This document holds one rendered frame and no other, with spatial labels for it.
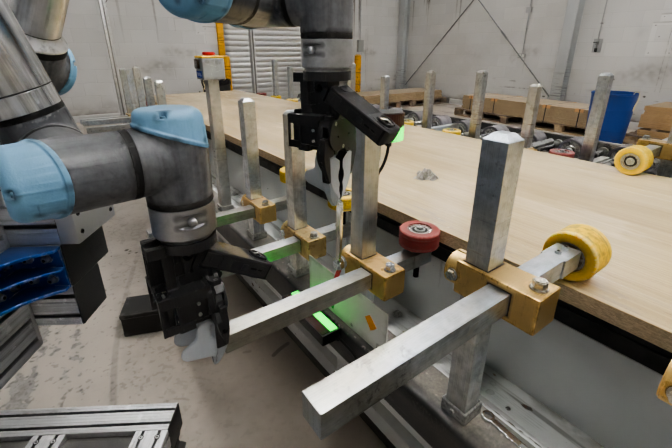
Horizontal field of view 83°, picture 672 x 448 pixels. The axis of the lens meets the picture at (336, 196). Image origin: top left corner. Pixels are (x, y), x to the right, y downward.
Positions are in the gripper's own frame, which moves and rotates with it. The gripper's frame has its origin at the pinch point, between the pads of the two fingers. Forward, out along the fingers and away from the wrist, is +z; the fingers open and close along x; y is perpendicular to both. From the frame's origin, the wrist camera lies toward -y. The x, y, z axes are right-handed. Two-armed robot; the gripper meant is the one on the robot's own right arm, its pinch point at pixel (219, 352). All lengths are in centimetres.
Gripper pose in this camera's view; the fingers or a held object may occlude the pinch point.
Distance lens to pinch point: 62.6
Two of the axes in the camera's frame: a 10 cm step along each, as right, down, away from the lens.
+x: 5.9, 2.9, -7.5
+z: 0.0, 9.3, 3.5
